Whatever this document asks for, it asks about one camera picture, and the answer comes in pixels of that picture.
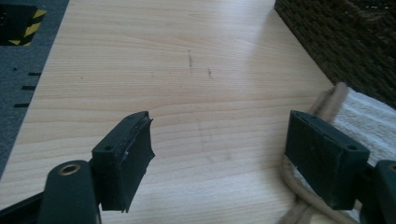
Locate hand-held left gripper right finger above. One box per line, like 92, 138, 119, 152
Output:
284, 109, 372, 211

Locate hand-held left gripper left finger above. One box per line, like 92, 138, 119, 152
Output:
92, 110, 156, 214

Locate white striped cloth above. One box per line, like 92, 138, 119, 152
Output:
276, 81, 396, 224

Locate brown woven basket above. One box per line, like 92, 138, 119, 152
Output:
274, 0, 396, 110

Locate black yellow striped stand base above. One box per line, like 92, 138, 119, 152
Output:
0, 3, 48, 47

